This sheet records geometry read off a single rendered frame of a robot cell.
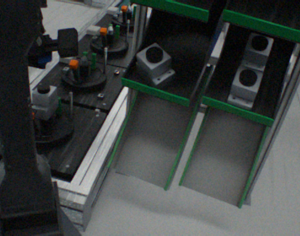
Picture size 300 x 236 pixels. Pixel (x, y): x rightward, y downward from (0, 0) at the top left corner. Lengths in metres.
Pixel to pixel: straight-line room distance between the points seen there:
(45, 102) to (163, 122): 0.27
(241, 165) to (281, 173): 0.34
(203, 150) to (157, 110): 0.13
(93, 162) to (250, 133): 0.36
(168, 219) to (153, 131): 0.23
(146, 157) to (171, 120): 0.09
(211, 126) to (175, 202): 0.23
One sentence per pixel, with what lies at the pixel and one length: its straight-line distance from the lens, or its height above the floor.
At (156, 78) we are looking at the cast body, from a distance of 0.61.
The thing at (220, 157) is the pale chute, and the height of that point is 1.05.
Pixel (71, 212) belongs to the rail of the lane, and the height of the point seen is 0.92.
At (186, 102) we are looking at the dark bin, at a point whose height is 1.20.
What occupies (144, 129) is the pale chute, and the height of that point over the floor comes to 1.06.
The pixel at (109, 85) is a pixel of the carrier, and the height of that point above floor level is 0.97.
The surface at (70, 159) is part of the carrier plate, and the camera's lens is 0.80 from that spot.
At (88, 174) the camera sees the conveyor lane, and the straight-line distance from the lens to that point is 0.79.
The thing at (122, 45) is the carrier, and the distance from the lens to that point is 1.26.
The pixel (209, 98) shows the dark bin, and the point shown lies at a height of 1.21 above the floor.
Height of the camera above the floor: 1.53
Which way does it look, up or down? 37 degrees down
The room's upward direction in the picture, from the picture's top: 9 degrees clockwise
